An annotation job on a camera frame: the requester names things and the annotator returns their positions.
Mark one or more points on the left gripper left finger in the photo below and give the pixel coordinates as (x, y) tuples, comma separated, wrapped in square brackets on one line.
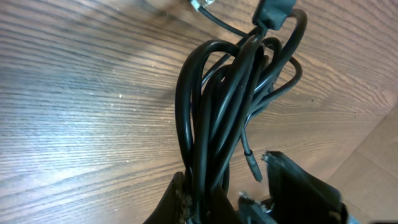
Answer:
[(175, 204)]

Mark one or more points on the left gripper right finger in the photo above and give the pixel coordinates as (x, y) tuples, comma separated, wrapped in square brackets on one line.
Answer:
[(296, 197)]

